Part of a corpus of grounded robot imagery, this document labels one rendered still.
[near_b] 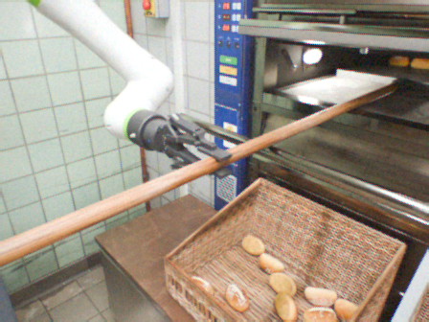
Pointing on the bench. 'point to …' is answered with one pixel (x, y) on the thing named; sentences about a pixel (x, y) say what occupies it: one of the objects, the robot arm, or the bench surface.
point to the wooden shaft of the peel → (68, 225)
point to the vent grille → (226, 188)
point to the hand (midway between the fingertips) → (214, 160)
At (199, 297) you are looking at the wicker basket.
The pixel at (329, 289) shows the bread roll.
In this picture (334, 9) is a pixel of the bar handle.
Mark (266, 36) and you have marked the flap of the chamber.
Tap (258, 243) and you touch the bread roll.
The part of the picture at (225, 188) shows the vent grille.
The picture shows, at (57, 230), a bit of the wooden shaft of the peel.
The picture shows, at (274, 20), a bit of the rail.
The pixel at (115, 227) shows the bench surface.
